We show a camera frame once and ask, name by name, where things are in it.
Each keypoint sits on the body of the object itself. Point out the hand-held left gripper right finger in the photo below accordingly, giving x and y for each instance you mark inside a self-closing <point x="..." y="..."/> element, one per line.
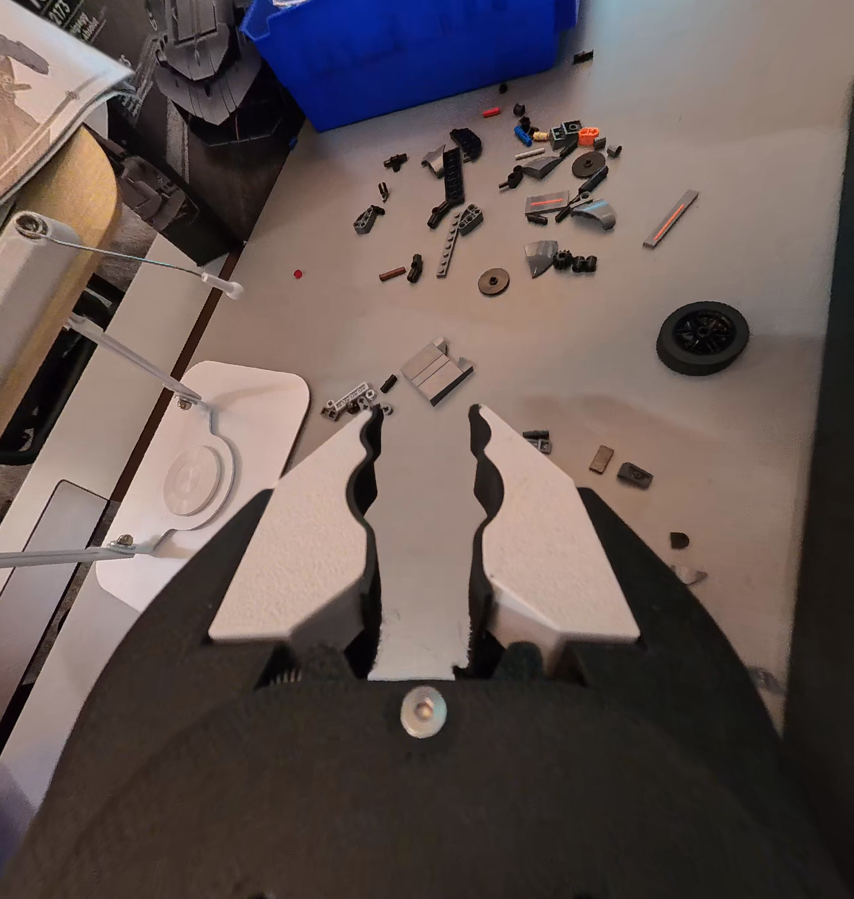
<point x="560" y="562"/>

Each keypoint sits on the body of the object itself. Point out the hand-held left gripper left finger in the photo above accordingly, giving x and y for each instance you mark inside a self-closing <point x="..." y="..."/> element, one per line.
<point x="293" y="555"/>

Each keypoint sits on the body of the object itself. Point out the black flat lego tile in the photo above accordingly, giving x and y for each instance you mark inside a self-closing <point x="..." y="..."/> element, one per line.
<point x="601" y="459"/>

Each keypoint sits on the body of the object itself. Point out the light grey lego plate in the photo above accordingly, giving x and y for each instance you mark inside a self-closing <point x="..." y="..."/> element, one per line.
<point x="635" y="475"/>

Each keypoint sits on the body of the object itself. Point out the group of small grey lego pieces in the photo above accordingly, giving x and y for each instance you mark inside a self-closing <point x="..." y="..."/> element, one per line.
<point x="537" y="439"/>

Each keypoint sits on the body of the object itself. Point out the small grey lego slope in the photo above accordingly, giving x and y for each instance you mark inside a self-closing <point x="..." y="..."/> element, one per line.
<point x="690" y="576"/>

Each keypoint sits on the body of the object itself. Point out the cluster of small lego connectors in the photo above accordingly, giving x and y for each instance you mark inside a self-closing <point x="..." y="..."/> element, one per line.
<point x="350" y="404"/>

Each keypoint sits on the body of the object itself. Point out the dark grey lego panel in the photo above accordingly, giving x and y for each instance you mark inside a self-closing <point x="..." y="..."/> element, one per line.
<point x="437" y="372"/>

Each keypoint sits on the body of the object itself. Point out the black lego wheel with rim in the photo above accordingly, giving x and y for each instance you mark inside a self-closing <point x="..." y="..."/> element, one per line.
<point x="669" y="351"/>

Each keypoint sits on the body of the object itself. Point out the black round lego disc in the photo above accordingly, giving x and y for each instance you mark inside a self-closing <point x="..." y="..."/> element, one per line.
<point x="494" y="281"/>

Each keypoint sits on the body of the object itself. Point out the pile of loose lego pieces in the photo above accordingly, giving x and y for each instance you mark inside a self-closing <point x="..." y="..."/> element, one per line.
<point x="455" y="175"/>

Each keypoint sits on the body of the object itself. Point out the black lego set box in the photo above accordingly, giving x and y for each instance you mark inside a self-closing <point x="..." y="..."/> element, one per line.
<point x="188" y="105"/>

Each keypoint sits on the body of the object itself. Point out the lego instruction booklet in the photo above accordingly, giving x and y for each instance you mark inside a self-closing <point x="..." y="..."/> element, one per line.
<point x="19" y="84"/>

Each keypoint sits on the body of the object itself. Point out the wooden and white book stand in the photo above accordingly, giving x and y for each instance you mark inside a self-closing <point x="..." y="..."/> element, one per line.
<point x="12" y="316"/>

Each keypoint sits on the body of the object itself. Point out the blue plastic storage bin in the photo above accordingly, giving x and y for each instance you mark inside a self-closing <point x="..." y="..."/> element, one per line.
<point x="399" y="63"/>

